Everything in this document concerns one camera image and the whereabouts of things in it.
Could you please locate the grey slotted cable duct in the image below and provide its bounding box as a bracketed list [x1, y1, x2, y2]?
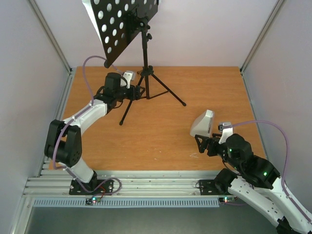
[33, 197, 219, 209]

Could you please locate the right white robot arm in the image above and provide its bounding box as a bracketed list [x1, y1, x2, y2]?
[195, 134, 312, 234]

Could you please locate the aluminium frame rail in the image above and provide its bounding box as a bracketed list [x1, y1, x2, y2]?
[28, 0, 75, 171]
[239, 0, 286, 103]

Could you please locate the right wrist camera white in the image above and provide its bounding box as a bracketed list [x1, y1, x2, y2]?
[218, 122, 233, 144]

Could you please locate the aluminium frame rail left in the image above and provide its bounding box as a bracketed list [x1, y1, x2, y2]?
[28, 0, 75, 171]

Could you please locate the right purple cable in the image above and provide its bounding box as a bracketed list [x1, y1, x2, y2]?
[220, 120, 312, 224]

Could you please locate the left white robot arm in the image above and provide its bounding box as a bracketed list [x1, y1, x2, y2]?
[44, 71, 145, 194]

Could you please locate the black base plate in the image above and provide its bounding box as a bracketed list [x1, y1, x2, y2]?
[69, 179, 114, 195]
[195, 179, 232, 196]

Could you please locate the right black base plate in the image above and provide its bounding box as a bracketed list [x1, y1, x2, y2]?
[195, 179, 232, 196]

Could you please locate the aluminium front rail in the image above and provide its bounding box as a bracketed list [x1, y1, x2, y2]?
[22, 170, 219, 197]

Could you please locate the aluminium frame rail right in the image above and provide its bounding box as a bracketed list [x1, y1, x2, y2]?
[239, 0, 286, 103]

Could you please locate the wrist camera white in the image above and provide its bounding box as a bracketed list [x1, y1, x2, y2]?
[218, 122, 233, 144]
[120, 71, 136, 89]

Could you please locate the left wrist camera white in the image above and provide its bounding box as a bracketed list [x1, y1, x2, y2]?
[120, 71, 136, 89]

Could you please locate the white sheet paper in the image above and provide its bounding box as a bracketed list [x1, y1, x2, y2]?
[82, 0, 102, 42]

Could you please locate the black tripod music stand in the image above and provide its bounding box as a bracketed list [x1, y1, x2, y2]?
[87, 0, 187, 126]

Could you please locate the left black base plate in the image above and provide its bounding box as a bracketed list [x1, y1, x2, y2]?
[69, 179, 114, 195]

